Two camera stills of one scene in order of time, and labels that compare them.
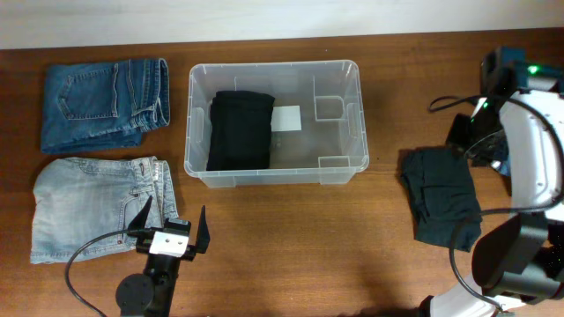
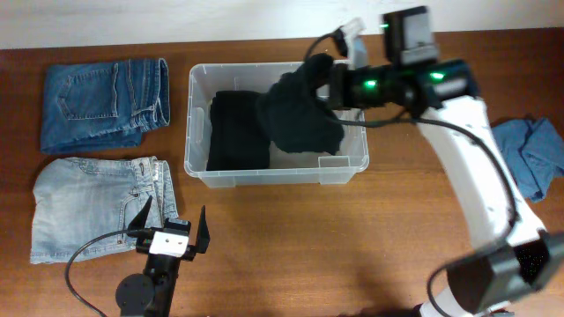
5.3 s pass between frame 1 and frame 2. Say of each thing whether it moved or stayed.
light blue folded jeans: stayed
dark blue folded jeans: stayed
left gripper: stayed
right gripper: moved
